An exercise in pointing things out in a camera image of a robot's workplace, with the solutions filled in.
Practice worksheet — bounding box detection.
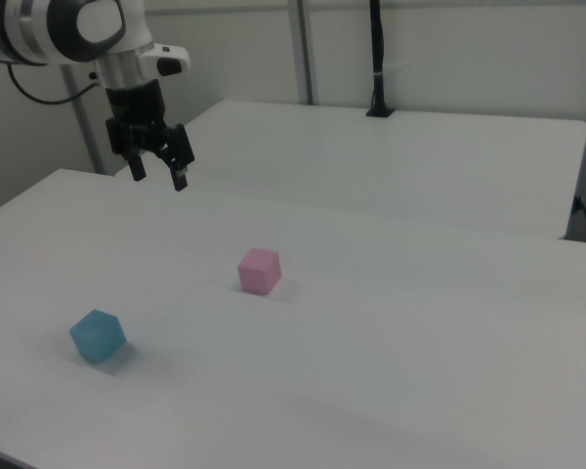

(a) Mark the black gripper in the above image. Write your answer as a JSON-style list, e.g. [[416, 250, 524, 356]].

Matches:
[[105, 80, 196, 192]]

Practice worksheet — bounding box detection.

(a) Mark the blue cube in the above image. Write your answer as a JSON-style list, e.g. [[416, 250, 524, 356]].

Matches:
[[68, 308, 128, 365]]

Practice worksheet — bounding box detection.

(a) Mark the pink cube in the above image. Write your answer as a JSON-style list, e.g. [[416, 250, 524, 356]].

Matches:
[[236, 246, 281, 297]]

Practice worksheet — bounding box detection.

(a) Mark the white side table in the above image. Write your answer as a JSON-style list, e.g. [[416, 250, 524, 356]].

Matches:
[[116, 100, 586, 240]]

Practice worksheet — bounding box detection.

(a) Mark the grey metal frame post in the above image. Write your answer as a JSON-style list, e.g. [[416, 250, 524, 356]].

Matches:
[[286, 0, 319, 106], [60, 63, 106, 176]]

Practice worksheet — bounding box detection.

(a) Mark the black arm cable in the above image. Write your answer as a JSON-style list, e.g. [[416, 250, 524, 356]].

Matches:
[[7, 62, 103, 107]]

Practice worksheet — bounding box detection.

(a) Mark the tall black camera stand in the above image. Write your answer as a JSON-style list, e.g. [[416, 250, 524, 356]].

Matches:
[[365, 0, 396, 118]]

